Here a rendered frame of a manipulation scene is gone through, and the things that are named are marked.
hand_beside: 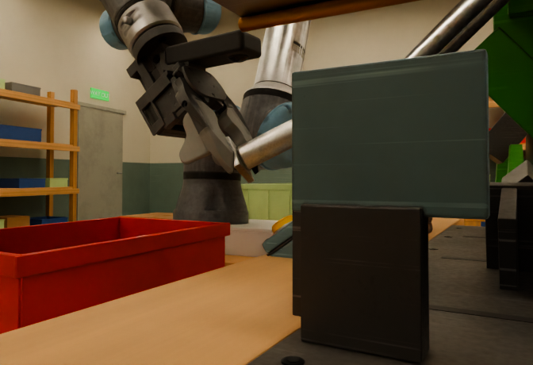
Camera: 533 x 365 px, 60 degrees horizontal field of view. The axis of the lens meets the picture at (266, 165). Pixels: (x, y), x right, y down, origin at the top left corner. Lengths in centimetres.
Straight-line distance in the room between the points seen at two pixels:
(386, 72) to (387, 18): 774
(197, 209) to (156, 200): 832
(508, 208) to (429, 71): 19
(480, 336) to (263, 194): 128
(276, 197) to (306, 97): 125
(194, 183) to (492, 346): 70
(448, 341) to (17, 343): 22
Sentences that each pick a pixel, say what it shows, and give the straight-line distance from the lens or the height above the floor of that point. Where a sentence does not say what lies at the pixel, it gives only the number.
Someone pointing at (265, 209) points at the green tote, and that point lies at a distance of 152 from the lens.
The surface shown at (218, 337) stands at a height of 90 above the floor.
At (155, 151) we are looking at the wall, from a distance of 922.
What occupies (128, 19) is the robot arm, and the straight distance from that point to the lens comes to 62.
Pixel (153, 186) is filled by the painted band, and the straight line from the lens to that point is 922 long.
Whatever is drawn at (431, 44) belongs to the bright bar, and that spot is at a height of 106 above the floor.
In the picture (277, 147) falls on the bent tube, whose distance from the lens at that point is 53.
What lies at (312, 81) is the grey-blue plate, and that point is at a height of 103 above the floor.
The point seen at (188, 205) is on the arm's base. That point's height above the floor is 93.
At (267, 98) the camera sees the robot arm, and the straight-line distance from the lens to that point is 82.
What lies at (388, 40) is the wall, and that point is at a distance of 787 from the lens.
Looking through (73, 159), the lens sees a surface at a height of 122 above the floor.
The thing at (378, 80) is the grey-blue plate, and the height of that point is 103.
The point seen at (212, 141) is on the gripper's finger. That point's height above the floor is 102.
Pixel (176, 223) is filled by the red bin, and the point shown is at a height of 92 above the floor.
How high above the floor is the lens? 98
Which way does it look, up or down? 1 degrees up
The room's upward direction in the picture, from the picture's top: straight up
